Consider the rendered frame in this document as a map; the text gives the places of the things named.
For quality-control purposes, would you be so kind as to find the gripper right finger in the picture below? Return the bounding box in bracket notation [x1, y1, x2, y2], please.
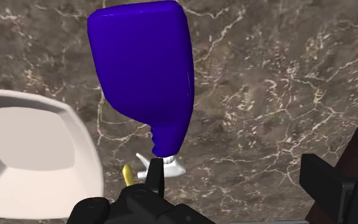
[299, 153, 358, 224]

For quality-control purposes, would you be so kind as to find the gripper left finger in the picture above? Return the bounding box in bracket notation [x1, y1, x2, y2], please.
[66, 157, 198, 224]

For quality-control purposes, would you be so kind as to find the white square bowl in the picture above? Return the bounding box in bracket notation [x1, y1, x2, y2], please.
[0, 87, 105, 220]

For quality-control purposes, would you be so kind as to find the blue spray bottle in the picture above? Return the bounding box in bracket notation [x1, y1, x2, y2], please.
[86, 0, 196, 187]

